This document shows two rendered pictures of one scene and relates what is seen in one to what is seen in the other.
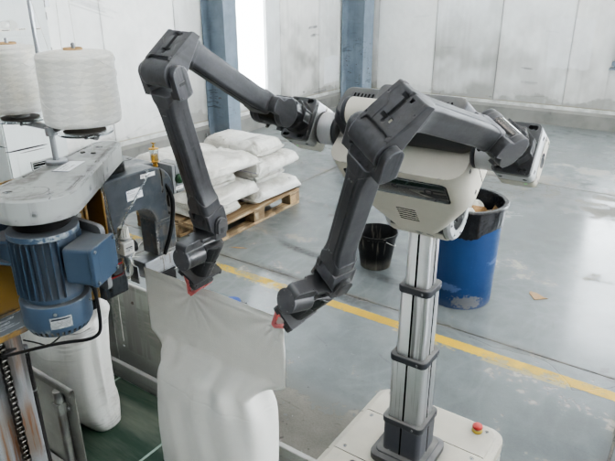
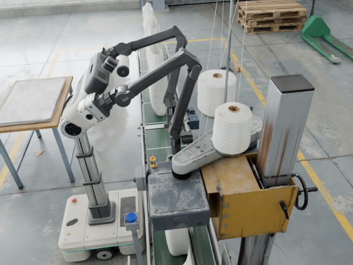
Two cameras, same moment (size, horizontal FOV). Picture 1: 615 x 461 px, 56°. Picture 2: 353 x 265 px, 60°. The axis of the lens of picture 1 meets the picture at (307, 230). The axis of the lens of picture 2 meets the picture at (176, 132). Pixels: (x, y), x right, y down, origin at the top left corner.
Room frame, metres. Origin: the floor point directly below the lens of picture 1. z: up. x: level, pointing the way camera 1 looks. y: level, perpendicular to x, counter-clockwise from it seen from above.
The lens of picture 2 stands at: (2.20, 1.28, 2.30)
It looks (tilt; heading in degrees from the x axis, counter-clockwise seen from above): 37 degrees down; 230
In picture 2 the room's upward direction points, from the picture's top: 3 degrees counter-clockwise
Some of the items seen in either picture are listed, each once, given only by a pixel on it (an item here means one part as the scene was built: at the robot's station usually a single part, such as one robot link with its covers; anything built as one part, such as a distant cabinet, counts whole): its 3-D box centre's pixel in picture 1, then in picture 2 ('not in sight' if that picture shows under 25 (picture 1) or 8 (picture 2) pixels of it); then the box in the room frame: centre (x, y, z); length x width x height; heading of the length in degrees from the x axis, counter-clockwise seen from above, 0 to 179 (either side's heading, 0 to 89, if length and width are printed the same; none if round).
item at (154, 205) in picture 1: (109, 204); (176, 204); (1.64, 0.59, 1.21); 0.30 x 0.25 x 0.30; 55
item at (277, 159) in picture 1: (260, 160); not in sight; (4.94, 0.41, 0.44); 0.68 x 0.44 x 0.15; 145
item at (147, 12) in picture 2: not in sight; (150, 32); (-0.44, -2.32, 0.74); 0.47 x 0.20 x 0.72; 57
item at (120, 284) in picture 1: (110, 284); not in sight; (1.47, 0.56, 1.04); 0.08 x 0.06 x 0.05; 145
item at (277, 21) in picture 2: not in sight; (270, 15); (-3.70, -2.42, 0.22); 1.21 x 0.84 x 0.14; 145
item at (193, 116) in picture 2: not in sight; (190, 116); (0.26, -0.76, 0.35); 0.30 x 0.15 x 0.15; 55
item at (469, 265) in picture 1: (462, 248); not in sight; (3.30, -0.96, 0.32); 0.51 x 0.48 x 0.65; 145
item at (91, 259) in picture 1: (91, 263); not in sight; (1.16, 0.47, 1.25); 0.10 x 0.08 x 0.12; 170
